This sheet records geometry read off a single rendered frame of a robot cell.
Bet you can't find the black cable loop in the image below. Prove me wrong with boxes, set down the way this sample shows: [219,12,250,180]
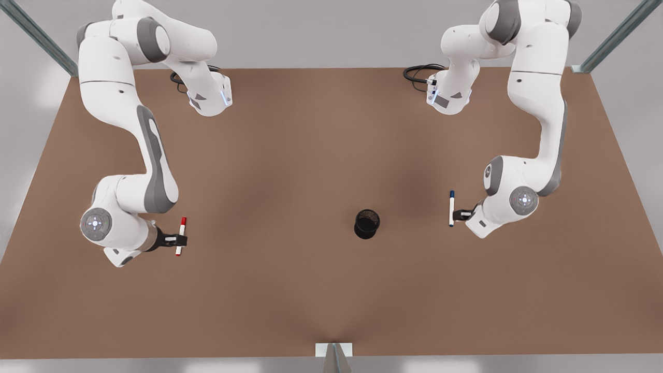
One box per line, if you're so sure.
[170,65,221,94]
[403,64,447,93]

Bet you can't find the black mesh pen holder cup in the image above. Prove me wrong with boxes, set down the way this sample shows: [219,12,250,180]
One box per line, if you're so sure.
[354,209,381,240]

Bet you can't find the silver frame post with foot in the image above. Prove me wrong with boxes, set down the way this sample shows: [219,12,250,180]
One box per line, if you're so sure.
[315,342,354,373]

